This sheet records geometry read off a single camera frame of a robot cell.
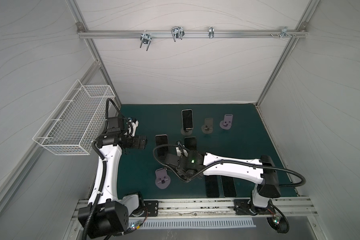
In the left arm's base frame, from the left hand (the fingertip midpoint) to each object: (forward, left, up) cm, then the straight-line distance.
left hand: (139, 138), depth 78 cm
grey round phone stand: (+20, -40, -16) cm, 47 cm away
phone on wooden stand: (+1, -27, -5) cm, 28 cm away
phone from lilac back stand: (-18, -40, -19) cm, 48 cm away
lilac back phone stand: (+24, -54, -16) cm, 61 cm away
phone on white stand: (+20, -25, -4) cm, 32 cm away
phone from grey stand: (-17, -49, -21) cm, 56 cm away
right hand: (-10, -24, -4) cm, 26 cm away
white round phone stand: (+18, -25, -20) cm, 37 cm away
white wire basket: (+2, +27, +12) cm, 30 cm away
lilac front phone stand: (-17, -13, -15) cm, 26 cm away
